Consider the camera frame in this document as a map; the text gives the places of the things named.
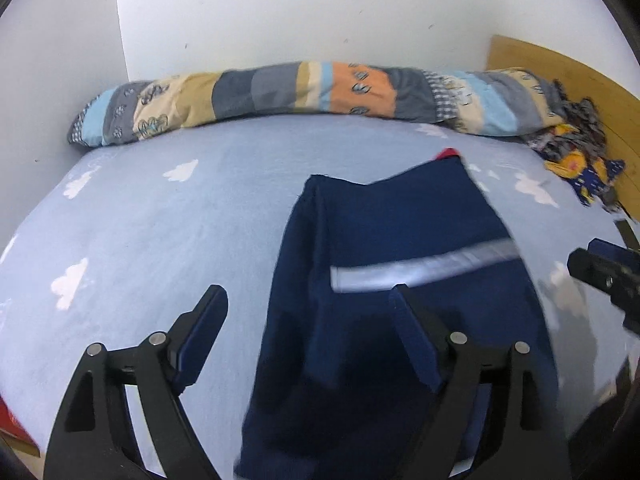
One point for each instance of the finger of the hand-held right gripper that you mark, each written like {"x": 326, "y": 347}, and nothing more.
{"x": 615, "y": 252}
{"x": 595, "y": 272}

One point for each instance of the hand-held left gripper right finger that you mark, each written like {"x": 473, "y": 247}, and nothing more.
{"x": 415, "y": 342}

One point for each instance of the dark patterned cloth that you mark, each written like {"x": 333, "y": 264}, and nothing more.
{"x": 575, "y": 160}

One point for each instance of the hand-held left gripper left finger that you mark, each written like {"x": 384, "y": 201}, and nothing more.
{"x": 200, "y": 342}

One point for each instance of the rolled patchwork quilt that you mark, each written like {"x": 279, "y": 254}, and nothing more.
{"x": 250, "y": 92}

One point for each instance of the navy jacket with red collar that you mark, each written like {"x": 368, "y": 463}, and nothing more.
{"x": 375, "y": 220}

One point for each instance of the wooden headboard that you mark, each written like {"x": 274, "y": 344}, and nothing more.
{"x": 550, "y": 65}

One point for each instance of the red box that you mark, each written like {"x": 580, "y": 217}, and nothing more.
{"x": 10, "y": 425}

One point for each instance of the light blue cloud-print bed sheet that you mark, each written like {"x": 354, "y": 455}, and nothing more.
{"x": 150, "y": 220}

